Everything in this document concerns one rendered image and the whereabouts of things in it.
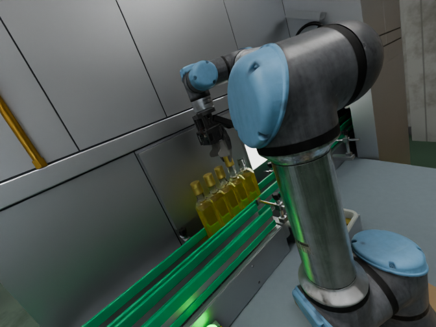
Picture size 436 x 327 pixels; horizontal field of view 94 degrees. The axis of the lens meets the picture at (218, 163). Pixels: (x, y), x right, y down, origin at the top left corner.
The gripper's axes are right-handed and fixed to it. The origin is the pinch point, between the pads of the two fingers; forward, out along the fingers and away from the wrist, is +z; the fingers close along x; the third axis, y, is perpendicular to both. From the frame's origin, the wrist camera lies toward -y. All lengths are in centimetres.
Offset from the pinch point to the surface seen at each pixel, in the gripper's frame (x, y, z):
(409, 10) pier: 3, -293, -35
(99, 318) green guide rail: -3, 60, 22
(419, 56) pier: 9, -291, 15
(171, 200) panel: -11.7, 23.9, 7.0
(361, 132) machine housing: 15, -88, 26
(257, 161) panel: -12.3, -27.0, 15.3
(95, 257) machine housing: -14, 54, 11
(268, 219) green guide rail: 13.6, 1.9, 24.3
